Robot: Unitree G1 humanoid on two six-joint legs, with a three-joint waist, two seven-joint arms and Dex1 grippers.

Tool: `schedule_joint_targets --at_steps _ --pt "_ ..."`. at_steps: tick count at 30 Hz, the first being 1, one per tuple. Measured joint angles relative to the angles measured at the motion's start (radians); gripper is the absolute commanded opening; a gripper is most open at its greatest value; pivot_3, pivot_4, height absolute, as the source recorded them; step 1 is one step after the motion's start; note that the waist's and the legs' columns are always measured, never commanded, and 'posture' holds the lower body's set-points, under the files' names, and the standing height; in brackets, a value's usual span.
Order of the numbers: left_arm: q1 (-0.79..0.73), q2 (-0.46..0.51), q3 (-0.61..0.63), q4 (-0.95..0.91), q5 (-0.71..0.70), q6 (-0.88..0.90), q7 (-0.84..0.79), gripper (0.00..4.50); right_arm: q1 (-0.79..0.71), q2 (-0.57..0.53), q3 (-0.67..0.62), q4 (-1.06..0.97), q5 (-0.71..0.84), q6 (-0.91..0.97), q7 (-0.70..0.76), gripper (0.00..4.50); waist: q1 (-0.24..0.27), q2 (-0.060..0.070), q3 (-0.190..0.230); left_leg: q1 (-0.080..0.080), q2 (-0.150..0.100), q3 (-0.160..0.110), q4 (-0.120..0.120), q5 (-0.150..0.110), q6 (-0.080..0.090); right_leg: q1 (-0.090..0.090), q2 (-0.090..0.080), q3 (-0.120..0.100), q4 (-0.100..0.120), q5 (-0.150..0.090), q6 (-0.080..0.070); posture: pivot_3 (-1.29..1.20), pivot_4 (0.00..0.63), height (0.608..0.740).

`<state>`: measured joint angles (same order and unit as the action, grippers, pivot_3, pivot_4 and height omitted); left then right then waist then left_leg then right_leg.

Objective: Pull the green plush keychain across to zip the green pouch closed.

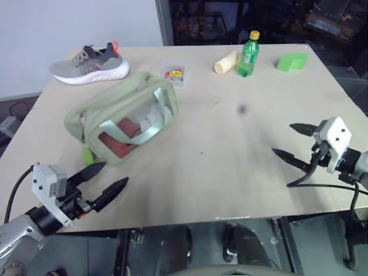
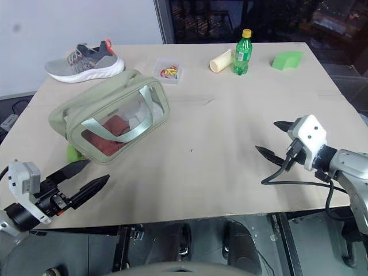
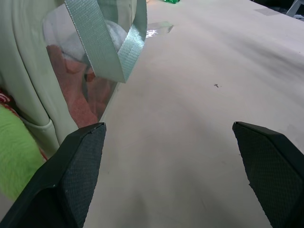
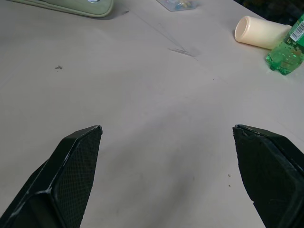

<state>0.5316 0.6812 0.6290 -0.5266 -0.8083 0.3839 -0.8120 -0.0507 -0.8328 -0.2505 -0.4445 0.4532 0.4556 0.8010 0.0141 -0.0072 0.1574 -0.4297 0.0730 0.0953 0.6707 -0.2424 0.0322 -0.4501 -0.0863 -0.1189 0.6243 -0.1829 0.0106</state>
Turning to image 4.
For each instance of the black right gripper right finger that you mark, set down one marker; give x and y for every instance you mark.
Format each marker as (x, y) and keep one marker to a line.
(268, 175)

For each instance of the cream plastic cup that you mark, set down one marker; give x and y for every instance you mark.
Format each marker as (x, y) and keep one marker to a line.
(259, 32)

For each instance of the clear plastic bag of items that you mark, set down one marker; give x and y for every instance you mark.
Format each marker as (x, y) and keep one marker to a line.
(178, 4)

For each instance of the green plastic bottle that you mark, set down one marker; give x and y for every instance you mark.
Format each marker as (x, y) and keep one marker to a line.
(287, 51)

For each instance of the pale green tray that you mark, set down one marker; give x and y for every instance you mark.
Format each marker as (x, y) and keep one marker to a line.
(78, 7)

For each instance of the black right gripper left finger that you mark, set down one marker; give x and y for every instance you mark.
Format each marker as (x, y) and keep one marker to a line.
(59, 180)

